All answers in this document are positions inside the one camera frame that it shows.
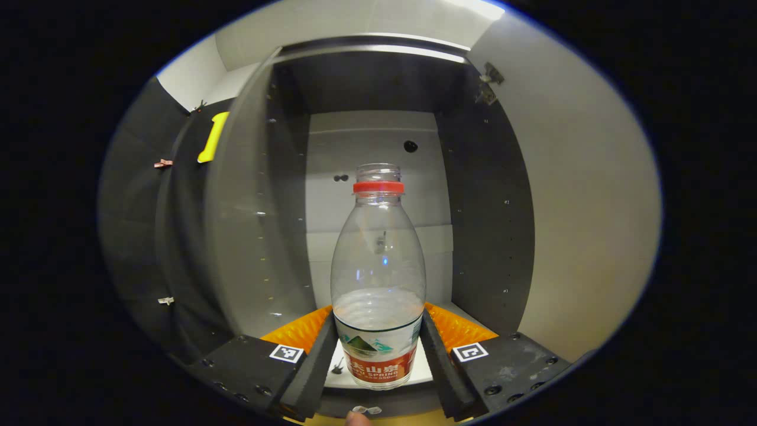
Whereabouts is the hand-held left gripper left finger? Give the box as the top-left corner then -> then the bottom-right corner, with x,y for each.
187,305 -> 340,422

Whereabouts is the clear plastic bottle red label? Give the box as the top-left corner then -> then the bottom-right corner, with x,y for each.
330,163 -> 428,391

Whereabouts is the beige cabinet door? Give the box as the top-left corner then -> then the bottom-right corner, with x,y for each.
467,11 -> 664,366

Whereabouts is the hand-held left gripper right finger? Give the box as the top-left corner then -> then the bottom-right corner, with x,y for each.
420,302 -> 574,422

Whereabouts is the black backdrop cloth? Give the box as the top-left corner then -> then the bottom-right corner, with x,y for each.
98,77 -> 237,367

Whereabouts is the dark grey cabinet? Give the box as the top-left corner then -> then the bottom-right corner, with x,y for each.
204,34 -> 536,421

